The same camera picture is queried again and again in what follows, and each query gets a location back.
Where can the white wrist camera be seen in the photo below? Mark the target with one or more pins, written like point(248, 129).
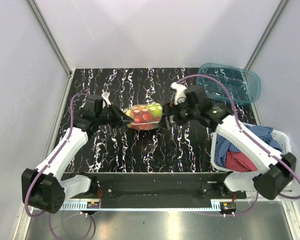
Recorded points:
point(106, 101)
point(179, 93)

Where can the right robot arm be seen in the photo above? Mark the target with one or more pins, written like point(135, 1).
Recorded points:
point(274, 168)

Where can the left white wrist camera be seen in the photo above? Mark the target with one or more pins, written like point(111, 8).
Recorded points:
point(106, 101)

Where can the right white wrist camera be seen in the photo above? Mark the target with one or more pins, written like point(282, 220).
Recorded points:
point(179, 93)

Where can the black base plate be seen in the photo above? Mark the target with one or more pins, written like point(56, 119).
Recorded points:
point(162, 191)

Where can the clear polka dot zip bag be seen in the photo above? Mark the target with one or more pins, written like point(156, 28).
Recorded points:
point(155, 110)

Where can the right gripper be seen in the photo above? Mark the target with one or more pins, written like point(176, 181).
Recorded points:
point(169, 109)

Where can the blue checkered cloth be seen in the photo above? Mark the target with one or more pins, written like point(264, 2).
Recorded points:
point(256, 150)

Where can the white laundry basket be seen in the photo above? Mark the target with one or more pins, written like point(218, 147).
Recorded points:
point(282, 140)

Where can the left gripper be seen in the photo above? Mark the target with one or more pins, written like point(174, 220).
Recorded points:
point(120, 118)

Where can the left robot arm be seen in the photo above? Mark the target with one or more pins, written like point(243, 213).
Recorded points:
point(43, 187)

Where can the red cloth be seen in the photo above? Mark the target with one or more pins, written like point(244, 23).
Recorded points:
point(239, 162)

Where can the fake lychee bunch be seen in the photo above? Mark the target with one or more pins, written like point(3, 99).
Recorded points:
point(141, 116)

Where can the teal plastic container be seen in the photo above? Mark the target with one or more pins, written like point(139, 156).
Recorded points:
point(243, 85)

